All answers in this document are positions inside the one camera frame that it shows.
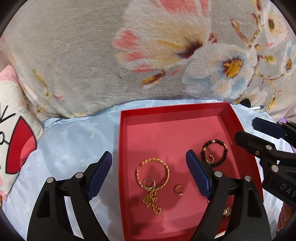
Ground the purple object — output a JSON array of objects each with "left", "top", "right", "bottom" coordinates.
[{"left": 279, "top": 115, "right": 296, "bottom": 123}]

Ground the small gold hoop earring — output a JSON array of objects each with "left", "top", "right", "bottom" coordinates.
[{"left": 174, "top": 184, "right": 184, "bottom": 196}]

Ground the black bead bracelet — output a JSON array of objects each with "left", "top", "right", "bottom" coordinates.
[{"left": 200, "top": 139, "right": 229, "bottom": 168}]

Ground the gold braided cuff bangle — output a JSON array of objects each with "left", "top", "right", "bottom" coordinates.
[{"left": 135, "top": 158, "right": 170, "bottom": 191}]

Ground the gold chain with silver ring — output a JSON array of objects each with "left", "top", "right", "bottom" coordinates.
[{"left": 141, "top": 188, "right": 162, "bottom": 215}]

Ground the person's hand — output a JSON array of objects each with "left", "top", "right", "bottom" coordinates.
[{"left": 277, "top": 203, "right": 295, "bottom": 232}]

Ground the red jewelry box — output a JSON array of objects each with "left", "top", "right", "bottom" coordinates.
[{"left": 119, "top": 102, "right": 262, "bottom": 240}]

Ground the light blue palm sheet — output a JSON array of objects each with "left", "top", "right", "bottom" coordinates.
[{"left": 0, "top": 99, "right": 295, "bottom": 241}]

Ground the silver ring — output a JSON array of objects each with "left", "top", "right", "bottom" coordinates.
[{"left": 142, "top": 177, "right": 156, "bottom": 189}]

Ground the grey floral blanket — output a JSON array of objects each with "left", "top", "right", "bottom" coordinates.
[{"left": 1, "top": 1, "right": 295, "bottom": 121}]

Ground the blue white pen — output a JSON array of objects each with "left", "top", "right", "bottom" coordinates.
[{"left": 250, "top": 105, "right": 264, "bottom": 110}]

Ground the cat face pillow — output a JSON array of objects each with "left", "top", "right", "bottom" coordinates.
[{"left": 0, "top": 65, "right": 43, "bottom": 200}]

